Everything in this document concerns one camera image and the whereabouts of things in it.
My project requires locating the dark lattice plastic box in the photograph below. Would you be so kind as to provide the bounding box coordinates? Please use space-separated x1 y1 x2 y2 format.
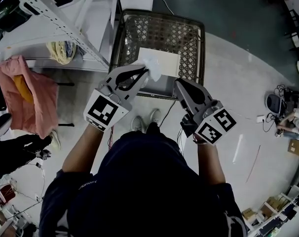
108 8 206 100

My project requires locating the black metal tool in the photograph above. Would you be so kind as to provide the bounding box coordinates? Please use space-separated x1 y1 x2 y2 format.
35 149 52 160

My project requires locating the person's white right shoe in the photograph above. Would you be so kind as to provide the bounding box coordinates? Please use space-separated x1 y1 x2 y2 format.
149 108 163 128

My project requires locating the round grey device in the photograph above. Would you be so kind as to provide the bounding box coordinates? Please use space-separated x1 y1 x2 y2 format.
265 92 287 114

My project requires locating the person's left forearm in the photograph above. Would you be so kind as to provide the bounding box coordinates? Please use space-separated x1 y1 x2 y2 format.
62 124 116 180

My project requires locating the white plastic-wrapped item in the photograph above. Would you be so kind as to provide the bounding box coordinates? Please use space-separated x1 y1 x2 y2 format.
132 55 163 83

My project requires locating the person's right forearm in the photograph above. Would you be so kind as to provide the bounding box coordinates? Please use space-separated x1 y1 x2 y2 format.
192 135 226 185

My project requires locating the person's white shoe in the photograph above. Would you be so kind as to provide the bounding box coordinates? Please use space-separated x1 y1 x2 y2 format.
149 108 163 128
130 115 147 133

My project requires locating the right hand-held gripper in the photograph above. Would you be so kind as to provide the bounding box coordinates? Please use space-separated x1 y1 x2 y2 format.
174 78 238 147

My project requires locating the white flat carton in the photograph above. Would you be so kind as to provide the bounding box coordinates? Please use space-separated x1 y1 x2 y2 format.
137 47 182 78

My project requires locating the black cable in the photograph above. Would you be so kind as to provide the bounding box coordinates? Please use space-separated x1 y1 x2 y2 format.
161 99 178 136

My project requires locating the small cardboard box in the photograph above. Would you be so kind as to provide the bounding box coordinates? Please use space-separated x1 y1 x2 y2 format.
287 139 299 156

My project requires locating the person's dark navy shirt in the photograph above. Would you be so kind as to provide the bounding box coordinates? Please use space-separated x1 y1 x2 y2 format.
39 122 249 237

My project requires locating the orange cloth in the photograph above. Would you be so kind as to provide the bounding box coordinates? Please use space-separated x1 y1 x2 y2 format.
13 75 34 104

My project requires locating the white shelf with cartons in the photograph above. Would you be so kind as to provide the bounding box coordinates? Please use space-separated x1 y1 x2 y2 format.
240 185 299 237

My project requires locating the grey-blue cloth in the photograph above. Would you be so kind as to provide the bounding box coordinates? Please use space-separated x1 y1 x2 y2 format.
65 40 78 59

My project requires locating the person's white left shoe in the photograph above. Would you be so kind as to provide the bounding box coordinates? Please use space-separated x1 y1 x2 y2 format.
130 115 147 133

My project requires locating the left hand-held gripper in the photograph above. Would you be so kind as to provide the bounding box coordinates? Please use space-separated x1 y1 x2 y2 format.
83 64 150 132

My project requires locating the white metal shelf rack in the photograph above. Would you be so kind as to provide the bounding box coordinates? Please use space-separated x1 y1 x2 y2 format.
0 0 122 73

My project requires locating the white chair armrest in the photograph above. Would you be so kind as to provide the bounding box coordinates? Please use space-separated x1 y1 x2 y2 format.
0 112 13 143

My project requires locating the thin red stick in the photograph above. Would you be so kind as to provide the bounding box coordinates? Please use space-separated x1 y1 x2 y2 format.
245 145 262 184

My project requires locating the pink cloth bag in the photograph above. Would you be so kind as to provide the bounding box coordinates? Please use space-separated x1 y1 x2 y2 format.
0 55 60 140

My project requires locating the yellow cloth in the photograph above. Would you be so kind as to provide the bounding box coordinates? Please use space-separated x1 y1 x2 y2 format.
46 40 71 65

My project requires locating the black and green bag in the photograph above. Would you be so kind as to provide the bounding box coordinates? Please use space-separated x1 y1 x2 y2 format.
0 0 32 43

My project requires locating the white cable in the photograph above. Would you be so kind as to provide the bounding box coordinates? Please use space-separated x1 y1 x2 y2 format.
154 0 175 16

